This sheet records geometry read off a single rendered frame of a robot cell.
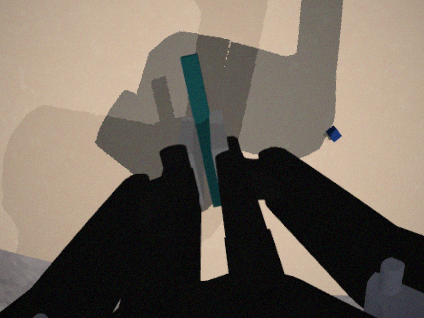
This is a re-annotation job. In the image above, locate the small dark blue block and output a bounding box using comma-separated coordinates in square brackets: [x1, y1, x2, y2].
[326, 125, 342, 142]

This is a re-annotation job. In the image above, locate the turquoise rod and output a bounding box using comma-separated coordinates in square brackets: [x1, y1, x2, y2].
[180, 53, 221, 208]

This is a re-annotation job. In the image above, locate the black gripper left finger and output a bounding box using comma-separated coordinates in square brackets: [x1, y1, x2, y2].
[0, 115, 205, 318]

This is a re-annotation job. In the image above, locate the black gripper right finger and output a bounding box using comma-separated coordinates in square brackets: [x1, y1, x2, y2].
[209, 110, 424, 318]

